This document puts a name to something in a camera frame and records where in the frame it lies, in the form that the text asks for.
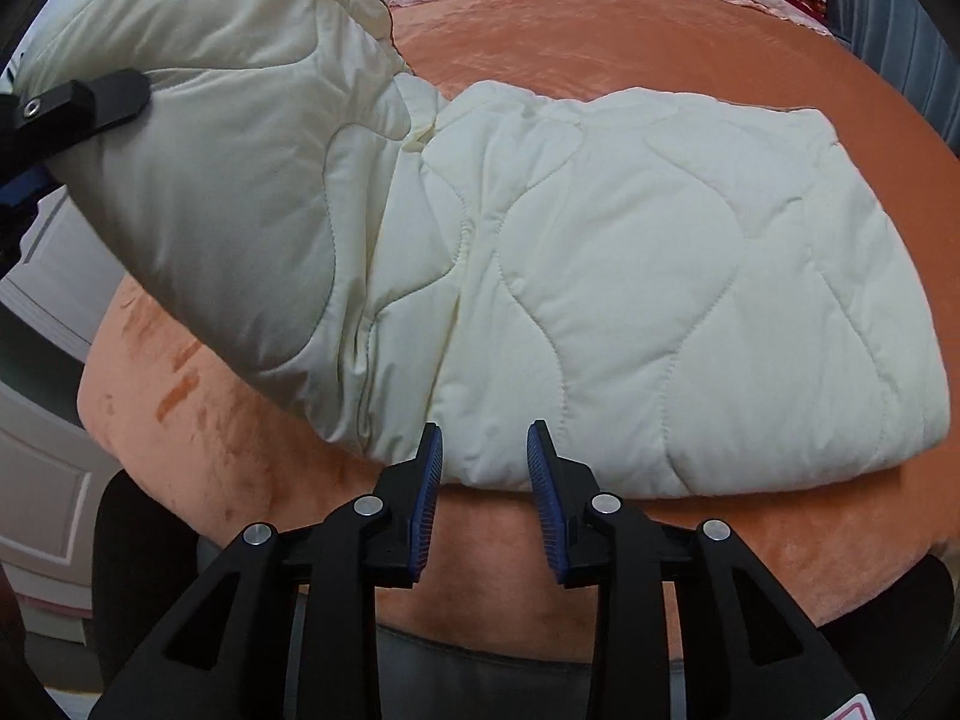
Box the blue-grey curtain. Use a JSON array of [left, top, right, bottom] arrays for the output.
[[827, 0, 958, 153]]

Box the orange velvet bedspread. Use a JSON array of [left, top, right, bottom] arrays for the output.
[[78, 0, 958, 661]]

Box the white wardrobe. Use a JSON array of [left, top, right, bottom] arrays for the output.
[[2, 188, 124, 617]]

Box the cream quilted jacket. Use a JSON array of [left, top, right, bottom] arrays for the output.
[[14, 0, 950, 499]]

